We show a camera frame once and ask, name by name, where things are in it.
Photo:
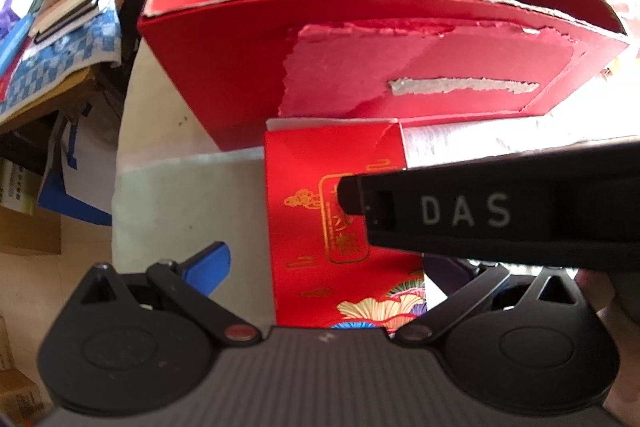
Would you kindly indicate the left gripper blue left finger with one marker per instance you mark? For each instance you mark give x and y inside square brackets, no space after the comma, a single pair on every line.
[187,286]

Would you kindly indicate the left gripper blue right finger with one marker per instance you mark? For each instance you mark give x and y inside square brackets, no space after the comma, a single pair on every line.
[466,287]

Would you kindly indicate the small red gift box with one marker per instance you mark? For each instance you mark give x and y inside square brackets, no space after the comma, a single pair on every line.
[332,152]

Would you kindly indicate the person right hand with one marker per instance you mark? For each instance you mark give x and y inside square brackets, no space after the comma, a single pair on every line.
[623,398]

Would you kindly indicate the pastel bed sheet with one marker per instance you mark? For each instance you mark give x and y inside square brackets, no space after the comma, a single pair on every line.
[176,193]

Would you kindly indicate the blue patterned cloth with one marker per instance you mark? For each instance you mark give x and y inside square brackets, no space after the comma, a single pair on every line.
[97,41]

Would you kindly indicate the large red cardboard box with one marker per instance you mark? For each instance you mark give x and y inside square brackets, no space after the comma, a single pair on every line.
[239,63]

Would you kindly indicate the blue pencil case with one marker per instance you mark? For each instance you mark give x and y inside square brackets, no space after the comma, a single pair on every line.
[13,41]

